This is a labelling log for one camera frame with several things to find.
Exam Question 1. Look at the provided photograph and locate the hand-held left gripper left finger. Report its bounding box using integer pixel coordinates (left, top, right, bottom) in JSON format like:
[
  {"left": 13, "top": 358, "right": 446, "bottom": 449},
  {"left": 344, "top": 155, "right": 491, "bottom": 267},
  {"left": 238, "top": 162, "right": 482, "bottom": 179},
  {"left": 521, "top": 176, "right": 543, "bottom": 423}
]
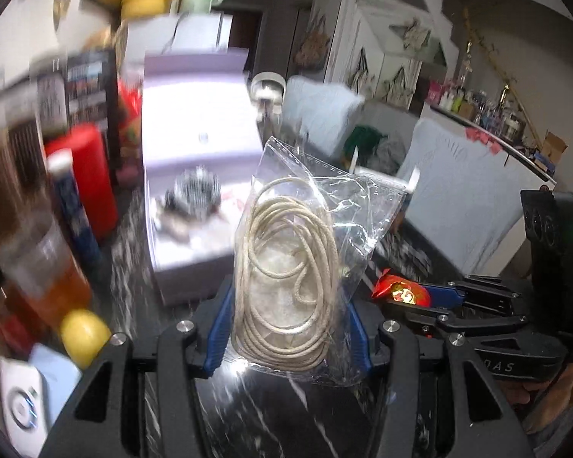
[{"left": 38, "top": 277, "right": 235, "bottom": 458}]

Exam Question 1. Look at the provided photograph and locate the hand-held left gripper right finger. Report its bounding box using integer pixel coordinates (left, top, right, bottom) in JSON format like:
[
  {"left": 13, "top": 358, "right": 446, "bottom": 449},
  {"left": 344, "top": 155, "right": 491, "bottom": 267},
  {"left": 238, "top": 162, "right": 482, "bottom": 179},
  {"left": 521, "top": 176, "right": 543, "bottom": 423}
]
[{"left": 348, "top": 303, "right": 540, "bottom": 458}]

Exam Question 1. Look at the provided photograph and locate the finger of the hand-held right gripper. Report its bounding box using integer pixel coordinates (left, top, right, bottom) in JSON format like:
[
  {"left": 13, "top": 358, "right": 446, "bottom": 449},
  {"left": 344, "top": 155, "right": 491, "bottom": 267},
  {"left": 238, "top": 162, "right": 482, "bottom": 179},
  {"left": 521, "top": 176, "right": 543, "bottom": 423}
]
[
  {"left": 387, "top": 303, "right": 531, "bottom": 347},
  {"left": 422, "top": 276, "right": 526, "bottom": 308}
]

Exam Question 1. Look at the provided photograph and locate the small red snack packet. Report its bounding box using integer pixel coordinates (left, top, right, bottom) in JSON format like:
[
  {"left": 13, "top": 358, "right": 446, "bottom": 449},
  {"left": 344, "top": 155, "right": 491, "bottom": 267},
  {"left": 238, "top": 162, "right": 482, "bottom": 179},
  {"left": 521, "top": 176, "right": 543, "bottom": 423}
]
[{"left": 372, "top": 269, "right": 433, "bottom": 308}]

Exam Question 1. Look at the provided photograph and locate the clear bag with rope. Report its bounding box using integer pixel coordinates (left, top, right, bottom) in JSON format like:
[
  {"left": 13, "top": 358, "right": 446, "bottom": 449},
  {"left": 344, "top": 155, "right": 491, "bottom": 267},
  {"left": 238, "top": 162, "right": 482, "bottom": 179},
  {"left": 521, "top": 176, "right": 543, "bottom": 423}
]
[{"left": 229, "top": 136, "right": 406, "bottom": 387}]

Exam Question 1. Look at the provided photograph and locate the white gift box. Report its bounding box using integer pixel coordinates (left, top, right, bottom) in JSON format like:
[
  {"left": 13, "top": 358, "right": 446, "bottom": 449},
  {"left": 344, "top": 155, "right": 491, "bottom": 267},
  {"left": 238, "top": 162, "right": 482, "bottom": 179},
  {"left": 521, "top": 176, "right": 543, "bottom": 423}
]
[{"left": 141, "top": 49, "right": 268, "bottom": 306}]

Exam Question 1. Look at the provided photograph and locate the person's right hand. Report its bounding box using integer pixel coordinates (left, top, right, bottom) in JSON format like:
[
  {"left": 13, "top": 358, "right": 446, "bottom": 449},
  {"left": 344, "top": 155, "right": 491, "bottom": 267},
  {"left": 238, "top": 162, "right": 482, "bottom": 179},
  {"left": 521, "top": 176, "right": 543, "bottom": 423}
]
[{"left": 503, "top": 363, "right": 573, "bottom": 444}]

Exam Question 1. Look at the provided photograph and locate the chair with pale blue cover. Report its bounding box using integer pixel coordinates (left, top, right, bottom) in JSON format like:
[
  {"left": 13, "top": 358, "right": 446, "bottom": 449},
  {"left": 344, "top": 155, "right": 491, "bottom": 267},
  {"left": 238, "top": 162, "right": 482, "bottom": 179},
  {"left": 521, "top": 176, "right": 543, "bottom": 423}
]
[
  {"left": 283, "top": 76, "right": 366, "bottom": 163},
  {"left": 396, "top": 118, "right": 557, "bottom": 273}
]

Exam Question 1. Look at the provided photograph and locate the small cardboard box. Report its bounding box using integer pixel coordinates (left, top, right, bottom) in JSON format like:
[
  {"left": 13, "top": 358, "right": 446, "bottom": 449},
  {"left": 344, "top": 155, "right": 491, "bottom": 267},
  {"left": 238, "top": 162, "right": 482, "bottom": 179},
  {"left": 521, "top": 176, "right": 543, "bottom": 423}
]
[{"left": 539, "top": 131, "right": 569, "bottom": 160}]

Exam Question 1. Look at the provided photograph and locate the red cloth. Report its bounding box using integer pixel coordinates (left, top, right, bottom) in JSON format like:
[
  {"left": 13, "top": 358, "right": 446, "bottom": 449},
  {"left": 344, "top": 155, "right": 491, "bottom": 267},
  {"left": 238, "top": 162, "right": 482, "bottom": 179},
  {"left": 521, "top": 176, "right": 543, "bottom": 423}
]
[{"left": 463, "top": 126, "right": 504, "bottom": 156}]

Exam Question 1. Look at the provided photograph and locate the yellow lemon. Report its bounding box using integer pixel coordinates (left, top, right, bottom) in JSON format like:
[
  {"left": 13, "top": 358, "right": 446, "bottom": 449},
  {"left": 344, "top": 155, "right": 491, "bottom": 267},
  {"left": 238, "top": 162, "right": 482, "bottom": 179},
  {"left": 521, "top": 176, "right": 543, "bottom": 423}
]
[{"left": 60, "top": 309, "right": 112, "bottom": 369}]

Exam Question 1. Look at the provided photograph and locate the group of bottles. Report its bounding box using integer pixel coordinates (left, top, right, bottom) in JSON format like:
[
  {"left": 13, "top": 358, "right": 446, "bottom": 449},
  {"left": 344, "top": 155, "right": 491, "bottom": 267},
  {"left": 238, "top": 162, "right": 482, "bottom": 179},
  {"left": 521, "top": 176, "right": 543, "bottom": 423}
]
[{"left": 427, "top": 79, "right": 531, "bottom": 139}]

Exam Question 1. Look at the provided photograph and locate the light blue box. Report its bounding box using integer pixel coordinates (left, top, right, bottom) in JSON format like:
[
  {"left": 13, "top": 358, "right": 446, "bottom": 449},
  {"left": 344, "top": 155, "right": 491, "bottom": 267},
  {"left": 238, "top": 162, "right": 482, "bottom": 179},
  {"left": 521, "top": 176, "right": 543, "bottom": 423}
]
[{"left": 29, "top": 342, "right": 82, "bottom": 425}]

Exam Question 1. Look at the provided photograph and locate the green bag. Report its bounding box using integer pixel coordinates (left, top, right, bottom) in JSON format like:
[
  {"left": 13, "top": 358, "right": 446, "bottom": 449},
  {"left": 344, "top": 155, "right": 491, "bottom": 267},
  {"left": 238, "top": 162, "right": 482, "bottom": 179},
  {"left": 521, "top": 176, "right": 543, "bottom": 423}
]
[{"left": 341, "top": 125, "right": 387, "bottom": 165}]

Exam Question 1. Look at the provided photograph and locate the white counter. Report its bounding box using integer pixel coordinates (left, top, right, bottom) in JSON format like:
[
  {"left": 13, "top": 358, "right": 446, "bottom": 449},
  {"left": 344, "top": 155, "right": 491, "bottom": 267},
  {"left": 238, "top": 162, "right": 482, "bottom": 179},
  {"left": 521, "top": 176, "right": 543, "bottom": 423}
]
[{"left": 420, "top": 102, "right": 555, "bottom": 187}]

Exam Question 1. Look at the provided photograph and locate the blue tablet tube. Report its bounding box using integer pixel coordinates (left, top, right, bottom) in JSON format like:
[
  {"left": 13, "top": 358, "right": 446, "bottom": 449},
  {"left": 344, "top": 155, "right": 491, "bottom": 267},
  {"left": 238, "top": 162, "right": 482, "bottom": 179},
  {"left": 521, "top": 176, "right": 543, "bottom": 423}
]
[{"left": 47, "top": 149, "right": 101, "bottom": 268}]

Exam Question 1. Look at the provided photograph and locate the bamboo stick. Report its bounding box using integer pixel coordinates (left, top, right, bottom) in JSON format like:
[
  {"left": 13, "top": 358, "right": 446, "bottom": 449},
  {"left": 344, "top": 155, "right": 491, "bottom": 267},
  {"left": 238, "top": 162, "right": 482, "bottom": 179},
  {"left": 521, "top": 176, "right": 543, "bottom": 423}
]
[{"left": 463, "top": 7, "right": 545, "bottom": 139}]

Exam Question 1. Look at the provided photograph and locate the group of plastic food jars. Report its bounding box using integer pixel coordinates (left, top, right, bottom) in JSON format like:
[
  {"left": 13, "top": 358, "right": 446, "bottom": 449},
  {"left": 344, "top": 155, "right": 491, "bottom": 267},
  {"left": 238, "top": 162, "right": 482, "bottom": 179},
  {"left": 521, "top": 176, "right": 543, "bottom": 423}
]
[{"left": 0, "top": 71, "right": 94, "bottom": 335}]

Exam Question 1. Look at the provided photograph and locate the red canister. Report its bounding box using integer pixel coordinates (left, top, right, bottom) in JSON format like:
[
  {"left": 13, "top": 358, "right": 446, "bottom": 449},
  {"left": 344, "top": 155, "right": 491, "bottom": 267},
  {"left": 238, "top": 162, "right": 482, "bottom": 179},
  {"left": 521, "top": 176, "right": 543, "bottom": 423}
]
[{"left": 45, "top": 124, "right": 118, "bottom": 242}]

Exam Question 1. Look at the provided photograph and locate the white tote bag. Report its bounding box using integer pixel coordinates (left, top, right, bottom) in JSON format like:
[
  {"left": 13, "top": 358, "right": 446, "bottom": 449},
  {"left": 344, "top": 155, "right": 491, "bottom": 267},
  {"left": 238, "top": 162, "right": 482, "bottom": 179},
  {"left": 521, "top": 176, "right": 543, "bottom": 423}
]
[
  {"left": 384, "top": 64, "right": 421, "bottom": 106},
  {"left": 346, "top": 50, "right": 380, "bottom": 89}
]

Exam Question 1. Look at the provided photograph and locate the white round-button device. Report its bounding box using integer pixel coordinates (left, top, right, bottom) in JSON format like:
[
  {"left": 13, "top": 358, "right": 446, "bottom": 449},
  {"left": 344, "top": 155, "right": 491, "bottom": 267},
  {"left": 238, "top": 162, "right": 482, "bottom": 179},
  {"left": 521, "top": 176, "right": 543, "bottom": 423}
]
[{"left": 0, "top": 358, "right": 53, "bottom": 444}]

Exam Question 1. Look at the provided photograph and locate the red printed bag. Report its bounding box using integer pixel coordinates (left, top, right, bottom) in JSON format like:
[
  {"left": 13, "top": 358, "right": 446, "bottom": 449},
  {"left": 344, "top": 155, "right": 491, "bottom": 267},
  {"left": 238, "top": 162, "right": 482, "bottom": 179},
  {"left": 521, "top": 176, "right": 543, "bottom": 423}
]
[{"left": 117, "top": 76, "right": 144, "bottom": 184}]

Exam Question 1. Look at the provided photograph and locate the hanging canvas bag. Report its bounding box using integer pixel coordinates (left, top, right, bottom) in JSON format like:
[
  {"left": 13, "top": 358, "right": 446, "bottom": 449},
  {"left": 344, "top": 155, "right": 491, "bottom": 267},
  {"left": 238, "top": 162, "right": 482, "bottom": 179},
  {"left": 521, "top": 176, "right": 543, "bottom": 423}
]
[{"left": 396, "top": 16, "right": 440, "bottom": 51}]

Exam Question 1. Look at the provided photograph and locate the black printed box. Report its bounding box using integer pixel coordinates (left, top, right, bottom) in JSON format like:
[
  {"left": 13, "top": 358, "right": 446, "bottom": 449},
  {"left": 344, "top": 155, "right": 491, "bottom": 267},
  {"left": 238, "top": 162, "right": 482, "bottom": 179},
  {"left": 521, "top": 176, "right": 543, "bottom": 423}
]
[{"left": 67, "top": 50, "right": 120, "bottom": 168}]

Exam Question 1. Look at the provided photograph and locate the brown tote bag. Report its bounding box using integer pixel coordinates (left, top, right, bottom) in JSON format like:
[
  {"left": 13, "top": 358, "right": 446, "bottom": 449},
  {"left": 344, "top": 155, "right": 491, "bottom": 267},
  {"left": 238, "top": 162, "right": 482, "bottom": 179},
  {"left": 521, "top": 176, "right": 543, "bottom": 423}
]
[{"left": 293, "top": 14, "right": 330, "bottom": 70}]

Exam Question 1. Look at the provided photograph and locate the white mini fridge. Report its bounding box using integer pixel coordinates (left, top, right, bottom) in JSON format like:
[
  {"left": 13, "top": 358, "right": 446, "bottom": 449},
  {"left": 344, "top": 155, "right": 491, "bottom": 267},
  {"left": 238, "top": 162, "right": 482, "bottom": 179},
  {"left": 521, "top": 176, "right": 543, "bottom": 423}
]
[{"left": 124, "top": 13, "right": 233, "bottom": 53}]

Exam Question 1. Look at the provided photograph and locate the metal rail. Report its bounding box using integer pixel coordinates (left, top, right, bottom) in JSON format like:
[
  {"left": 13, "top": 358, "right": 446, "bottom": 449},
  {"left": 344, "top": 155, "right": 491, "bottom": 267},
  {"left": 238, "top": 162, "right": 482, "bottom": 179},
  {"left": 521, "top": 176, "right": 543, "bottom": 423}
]
[{"left": 425, "top": 102, "right": 557, "bottom": 184}]

